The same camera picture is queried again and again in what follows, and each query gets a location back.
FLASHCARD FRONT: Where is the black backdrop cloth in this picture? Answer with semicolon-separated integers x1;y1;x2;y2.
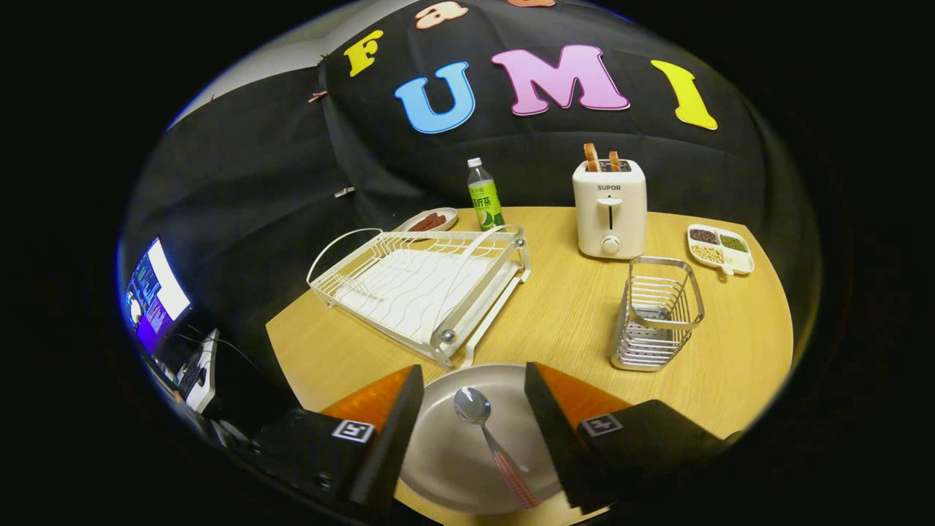
117;0;823;439

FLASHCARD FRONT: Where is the white round plate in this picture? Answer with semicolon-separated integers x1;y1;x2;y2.
398;363;585;516

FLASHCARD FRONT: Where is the lit computer screen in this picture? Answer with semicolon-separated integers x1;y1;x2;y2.
123;237;193;357

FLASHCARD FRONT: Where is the metal wire basket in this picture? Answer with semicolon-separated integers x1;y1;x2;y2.
611;256;706;373

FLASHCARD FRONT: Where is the green label drink bottle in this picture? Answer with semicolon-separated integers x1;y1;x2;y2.
467;157;505;231

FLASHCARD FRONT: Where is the white wire dish rack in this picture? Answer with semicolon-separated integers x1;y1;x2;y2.
307;224;532;370

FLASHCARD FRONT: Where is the white keyboard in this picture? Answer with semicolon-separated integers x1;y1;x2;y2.
175;329;220;414

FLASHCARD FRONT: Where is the small round food plate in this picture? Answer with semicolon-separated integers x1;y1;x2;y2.
398;207;459;235

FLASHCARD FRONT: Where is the metal spoon pink handle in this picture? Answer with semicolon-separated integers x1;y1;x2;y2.
454;386;540;510

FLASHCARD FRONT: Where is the white toaster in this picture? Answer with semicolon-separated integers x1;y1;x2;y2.
572;159;649;259

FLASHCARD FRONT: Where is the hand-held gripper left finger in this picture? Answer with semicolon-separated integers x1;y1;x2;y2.
248;364;425;516

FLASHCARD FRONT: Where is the white divided bean dish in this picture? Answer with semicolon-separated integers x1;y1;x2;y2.
687;224;755;276

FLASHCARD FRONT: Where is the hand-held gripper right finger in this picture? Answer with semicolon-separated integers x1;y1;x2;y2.
524;362;742;514

